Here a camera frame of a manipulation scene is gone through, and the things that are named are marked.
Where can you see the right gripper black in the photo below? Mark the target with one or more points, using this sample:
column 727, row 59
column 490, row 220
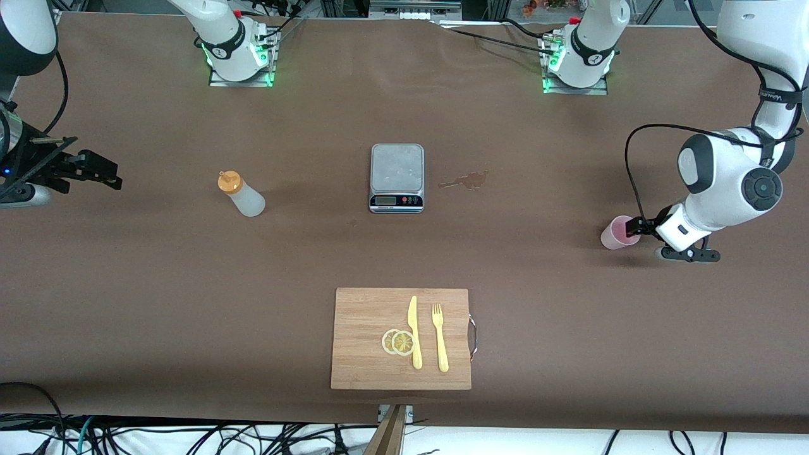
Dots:
column 39, row 165

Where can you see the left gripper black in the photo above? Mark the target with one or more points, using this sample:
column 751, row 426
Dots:
column 649, row 225

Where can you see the pink plastic cup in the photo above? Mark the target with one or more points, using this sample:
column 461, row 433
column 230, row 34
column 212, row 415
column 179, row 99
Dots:
column 612, row 237

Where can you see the translucent sauce bottle orange cap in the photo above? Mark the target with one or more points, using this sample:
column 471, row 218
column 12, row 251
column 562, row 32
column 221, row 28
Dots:
column 246, row 201

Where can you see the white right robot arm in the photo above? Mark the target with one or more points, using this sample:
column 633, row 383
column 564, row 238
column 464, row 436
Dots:
column 221, row 38

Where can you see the brown table cover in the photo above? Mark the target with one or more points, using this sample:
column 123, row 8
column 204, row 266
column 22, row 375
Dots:
column 189, row 284

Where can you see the yellow plastic fork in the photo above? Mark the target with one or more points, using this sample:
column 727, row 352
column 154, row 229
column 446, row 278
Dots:
column 442, row 354

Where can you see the colourful small items pile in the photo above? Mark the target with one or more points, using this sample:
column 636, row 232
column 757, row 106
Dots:
column 543, row 5

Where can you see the silver digital kitchen scale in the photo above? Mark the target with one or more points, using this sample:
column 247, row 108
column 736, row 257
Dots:
column 396, row 170

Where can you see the yellow plastic knife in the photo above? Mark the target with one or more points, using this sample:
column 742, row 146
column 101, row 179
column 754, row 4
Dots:
column 415, row 351

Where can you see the lemon slice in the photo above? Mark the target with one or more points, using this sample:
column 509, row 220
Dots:
column 386, row 342
column 403, row 343

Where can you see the bamboo cutting board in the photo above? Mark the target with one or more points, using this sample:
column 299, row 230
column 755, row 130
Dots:
column 360, row 328

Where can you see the white power strip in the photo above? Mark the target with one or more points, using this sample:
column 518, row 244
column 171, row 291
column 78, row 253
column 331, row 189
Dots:
column 414, row 14

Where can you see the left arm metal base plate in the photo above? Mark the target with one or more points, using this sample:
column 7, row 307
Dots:
column 575, row 91

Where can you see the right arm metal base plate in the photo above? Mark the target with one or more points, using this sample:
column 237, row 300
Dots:
column 243, row 83

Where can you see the small metal bracket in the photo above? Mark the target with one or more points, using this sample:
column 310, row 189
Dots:
column 409, row 414

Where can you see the wooden post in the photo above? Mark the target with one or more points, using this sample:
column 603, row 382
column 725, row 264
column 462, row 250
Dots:
column 387, row 436

